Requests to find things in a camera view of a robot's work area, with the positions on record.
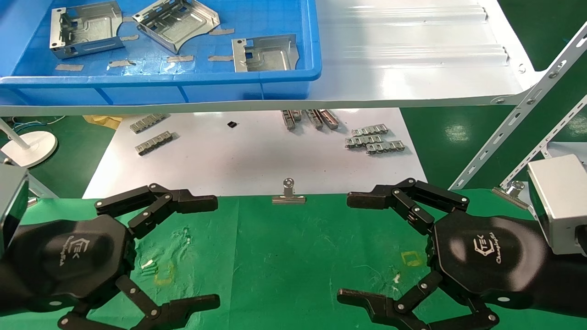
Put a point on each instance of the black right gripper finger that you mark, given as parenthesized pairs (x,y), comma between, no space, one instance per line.
(367,302)
(367,199)

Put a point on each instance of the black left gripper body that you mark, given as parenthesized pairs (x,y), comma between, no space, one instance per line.
(69,261)

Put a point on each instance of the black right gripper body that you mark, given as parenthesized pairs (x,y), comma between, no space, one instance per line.
(486,256)

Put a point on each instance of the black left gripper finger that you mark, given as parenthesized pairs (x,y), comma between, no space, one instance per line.
(188,306)
(192,204)

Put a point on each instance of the sheet metal bracket part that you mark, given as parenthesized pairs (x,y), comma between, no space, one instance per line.
(87,32)
(268,57)
(179,25)

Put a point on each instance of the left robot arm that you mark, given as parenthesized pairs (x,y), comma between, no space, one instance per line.
(8,284)

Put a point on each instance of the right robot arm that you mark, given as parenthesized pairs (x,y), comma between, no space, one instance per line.
(568,284)

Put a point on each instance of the small metal clip strip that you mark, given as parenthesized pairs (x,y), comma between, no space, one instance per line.
(385,147)
(153,142)
(362,140)
(314,118)
(329,118)
(147,123)
(297,114)
(289,120)
(370,129)

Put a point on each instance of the white sheet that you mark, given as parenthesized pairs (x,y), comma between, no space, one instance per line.
(252,160)

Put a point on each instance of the grey shelf strut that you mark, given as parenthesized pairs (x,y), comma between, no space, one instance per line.
(43,189)

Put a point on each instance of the green table cloth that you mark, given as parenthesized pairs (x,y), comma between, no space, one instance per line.
(275,256)

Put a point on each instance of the blue plastic tray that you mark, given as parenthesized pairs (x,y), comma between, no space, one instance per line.
(192,87)

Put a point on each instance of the white round lamp stand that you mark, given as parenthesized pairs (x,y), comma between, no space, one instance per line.
(32,146)

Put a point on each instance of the yellow crumpled paper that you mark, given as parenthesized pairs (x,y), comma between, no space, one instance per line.
(103,120)

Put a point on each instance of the white perforated shelf strut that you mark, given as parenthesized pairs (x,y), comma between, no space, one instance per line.
(513,117)
(545,146)

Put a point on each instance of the white panel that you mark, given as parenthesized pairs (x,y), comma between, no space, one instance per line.
(568,149)

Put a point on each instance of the white metal shelf board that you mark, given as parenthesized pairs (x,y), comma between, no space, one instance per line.
(403,59)

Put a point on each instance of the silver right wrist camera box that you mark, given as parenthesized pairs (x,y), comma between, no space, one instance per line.
(559,201)

